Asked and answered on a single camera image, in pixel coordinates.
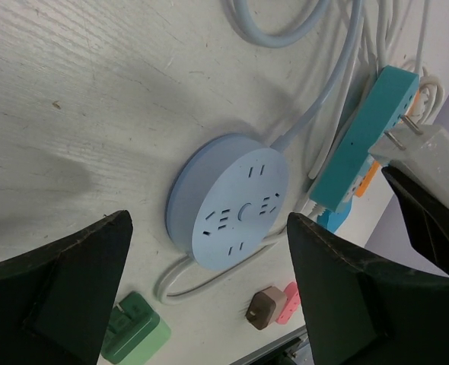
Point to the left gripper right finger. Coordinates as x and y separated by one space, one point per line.
360 308

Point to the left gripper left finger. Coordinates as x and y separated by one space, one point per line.
55 301

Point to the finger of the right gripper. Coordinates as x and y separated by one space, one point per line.
426 219

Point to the white charger plug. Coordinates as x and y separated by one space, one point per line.
419 151

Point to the green charger plug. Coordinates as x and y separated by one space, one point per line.
135 332

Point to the round light blue power strip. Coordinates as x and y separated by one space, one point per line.
225 200

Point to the pink flat plug adapter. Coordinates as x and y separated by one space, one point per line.
292 303

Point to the brown charger plug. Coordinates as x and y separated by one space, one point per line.
265 307

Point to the blue flat plug adapter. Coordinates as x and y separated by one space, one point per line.
332 221

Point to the orange power strip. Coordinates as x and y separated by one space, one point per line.
363 186

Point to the teal power strip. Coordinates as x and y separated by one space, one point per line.
388 99

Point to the aluminium table frame rail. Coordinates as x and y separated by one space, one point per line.
277 350

